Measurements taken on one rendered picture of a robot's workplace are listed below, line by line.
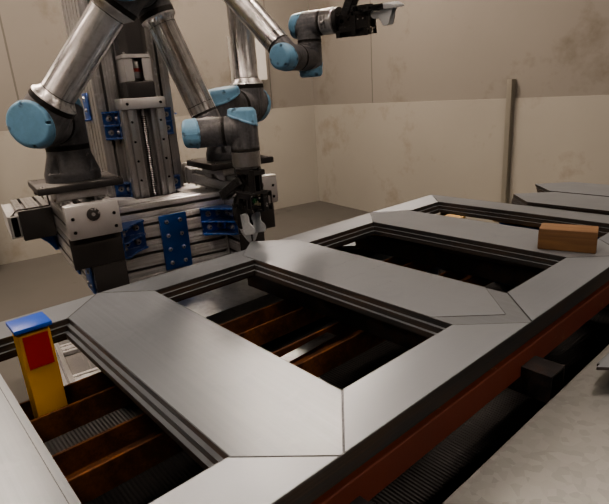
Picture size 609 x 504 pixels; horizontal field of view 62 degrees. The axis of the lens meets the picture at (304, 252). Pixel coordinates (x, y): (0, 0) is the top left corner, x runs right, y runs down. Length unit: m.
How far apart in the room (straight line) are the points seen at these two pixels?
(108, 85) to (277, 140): 4.06
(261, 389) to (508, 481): 0.34
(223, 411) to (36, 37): 4.52
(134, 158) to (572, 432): 1.39
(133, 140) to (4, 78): 3.31
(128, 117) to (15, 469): 1.20
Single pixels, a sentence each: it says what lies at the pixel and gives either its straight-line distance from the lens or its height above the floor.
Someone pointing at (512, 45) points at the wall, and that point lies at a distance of 4.16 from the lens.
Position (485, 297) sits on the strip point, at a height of 0.85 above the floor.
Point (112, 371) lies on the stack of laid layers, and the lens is 0.89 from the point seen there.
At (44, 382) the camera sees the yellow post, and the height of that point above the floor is 0.78.
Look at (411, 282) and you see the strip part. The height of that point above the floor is 0.85.
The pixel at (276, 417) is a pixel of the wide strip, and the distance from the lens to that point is 0.66.
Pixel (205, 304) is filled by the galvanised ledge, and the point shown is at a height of 0.68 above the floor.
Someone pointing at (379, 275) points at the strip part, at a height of 0.85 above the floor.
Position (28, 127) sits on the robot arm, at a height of 1.20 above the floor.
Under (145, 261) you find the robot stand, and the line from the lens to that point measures 1.64.
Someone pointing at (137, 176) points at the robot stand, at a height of 1.01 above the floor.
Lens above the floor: 1.23
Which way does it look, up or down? 17 degrees down
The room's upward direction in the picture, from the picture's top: 4 degrees counter-clockwise
